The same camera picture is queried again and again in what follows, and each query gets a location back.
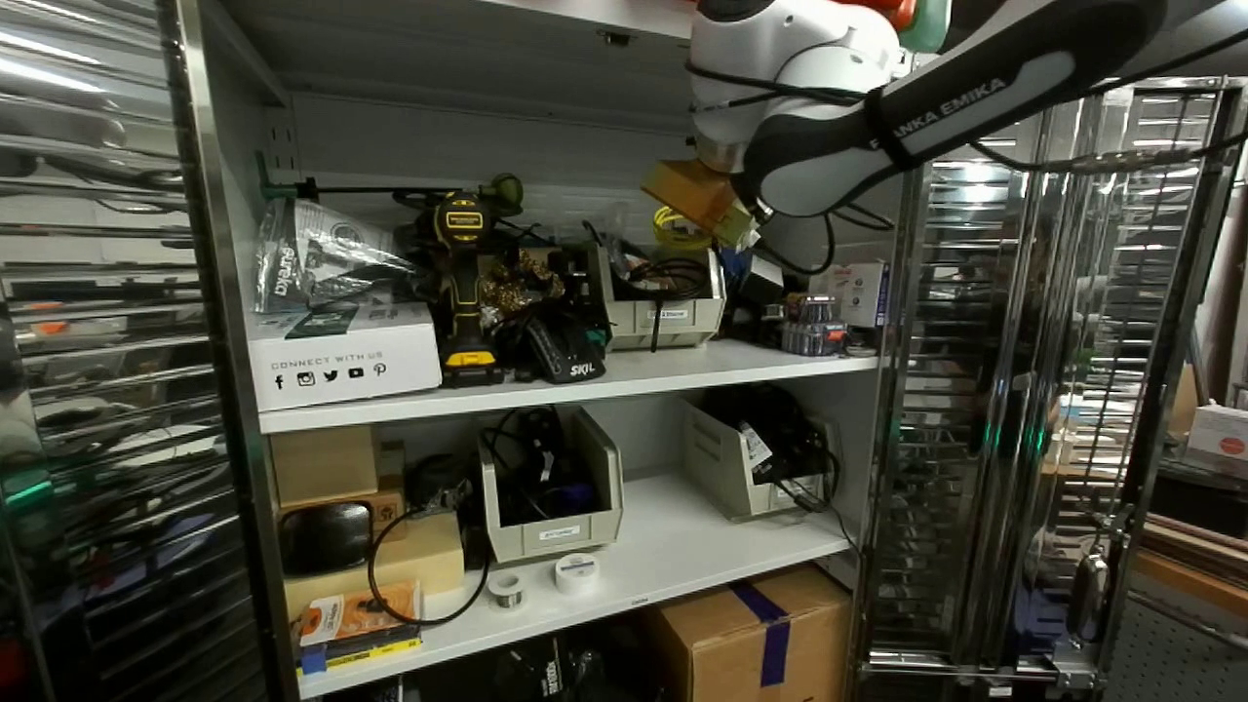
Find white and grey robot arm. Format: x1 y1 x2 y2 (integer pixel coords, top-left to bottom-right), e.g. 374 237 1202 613
685 0 1248 219

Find white shelf board upper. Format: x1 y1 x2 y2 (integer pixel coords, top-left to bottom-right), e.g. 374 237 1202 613
252 337 881 437

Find white shelf board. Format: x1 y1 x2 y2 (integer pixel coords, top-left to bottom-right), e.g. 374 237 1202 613
295 475 850 702
252 337 881 437

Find upper white bin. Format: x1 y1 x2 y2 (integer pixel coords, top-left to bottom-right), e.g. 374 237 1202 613
595 250 726 353

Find right white bin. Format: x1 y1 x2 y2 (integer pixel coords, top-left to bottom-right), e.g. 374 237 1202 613
685 387 837 521

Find white shelf board lower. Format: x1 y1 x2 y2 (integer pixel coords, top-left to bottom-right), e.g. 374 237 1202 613
295 475 850 702

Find yellow black power drill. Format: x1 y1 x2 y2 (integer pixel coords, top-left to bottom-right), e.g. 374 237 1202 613
399 171 521 387

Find white tape roll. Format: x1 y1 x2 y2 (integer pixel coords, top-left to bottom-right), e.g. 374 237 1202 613
551 553 602 593

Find white product box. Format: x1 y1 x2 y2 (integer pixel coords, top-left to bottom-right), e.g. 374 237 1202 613
248 304 440 414

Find flat cardboard box stack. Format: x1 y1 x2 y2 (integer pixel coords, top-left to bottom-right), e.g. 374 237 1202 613
284 513 465 613

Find fragile cardboard box blue tape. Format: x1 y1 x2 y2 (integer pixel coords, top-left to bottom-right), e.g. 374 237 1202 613
648 567 855 702

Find plastic bag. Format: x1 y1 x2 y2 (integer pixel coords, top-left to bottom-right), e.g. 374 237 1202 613
252 201 414 318

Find black rounded case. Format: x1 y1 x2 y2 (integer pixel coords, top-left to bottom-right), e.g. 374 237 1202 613
279 502 374 574

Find colourful booklet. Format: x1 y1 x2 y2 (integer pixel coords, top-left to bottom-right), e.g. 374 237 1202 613
295 587 421 673

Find metal cabinet door right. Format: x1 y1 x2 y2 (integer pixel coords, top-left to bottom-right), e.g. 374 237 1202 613
855 80 1243 702

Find middle white bin with cables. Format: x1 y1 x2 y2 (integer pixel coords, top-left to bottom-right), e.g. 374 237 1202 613
478 406 624 567

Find solder wire spool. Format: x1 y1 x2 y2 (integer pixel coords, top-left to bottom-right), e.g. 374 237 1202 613
489 574 528 609

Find black cable loop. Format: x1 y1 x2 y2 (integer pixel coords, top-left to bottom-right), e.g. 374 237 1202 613
364 484 496 632

